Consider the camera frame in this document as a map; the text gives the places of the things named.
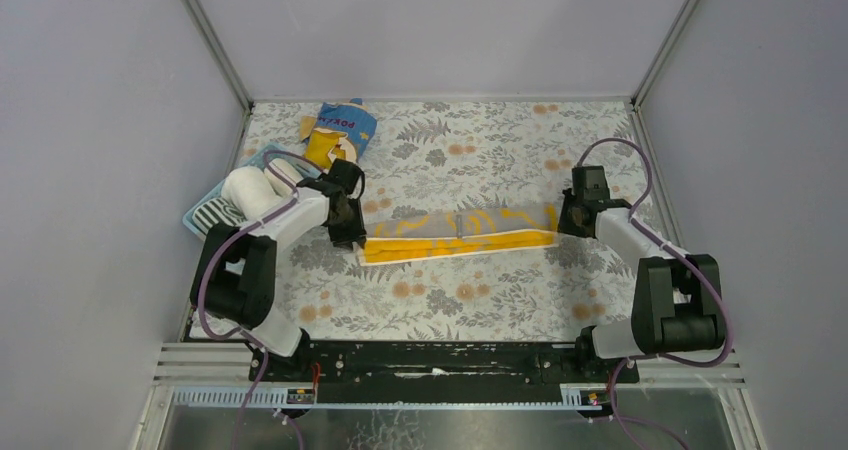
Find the cream terry towel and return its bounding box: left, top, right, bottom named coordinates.
left=263, top=158, right=303, bottom=197

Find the grey yellow patterned towel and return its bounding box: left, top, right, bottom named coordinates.
left=356, top=204, right=559, bottom=266

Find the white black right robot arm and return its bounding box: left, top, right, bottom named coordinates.
left=558, top=166, right=727, bottom=360

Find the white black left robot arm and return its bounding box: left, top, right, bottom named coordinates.
left=190, top=160, right=366, bottom=357

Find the light blue plastic basket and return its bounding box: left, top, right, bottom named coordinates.
left=182, top=142, right=322, bottom=240

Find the blue yellow printed towel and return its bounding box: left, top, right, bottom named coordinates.
left=299, top=99, right=377, bottom=169

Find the black white striped rolled towel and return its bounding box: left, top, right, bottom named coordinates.
left=190, top=197, right=247, bottom=235

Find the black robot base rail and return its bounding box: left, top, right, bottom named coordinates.
left=249, top=339, right=616, bottom=400

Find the white slotted cable duct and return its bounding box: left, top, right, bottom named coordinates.
left=172, top=385, right=610, bottom=413

